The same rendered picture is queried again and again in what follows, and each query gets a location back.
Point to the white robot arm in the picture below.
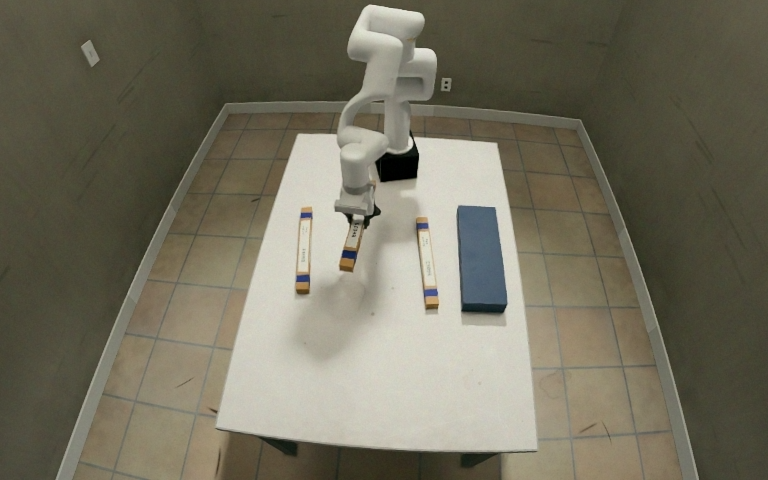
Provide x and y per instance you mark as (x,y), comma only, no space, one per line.
(411,79)

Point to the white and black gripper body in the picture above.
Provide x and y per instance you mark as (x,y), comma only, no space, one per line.
(368,198)

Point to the tan welding electrode pack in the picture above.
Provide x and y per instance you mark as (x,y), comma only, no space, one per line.
(427,263)
(352,244)
(304,251)

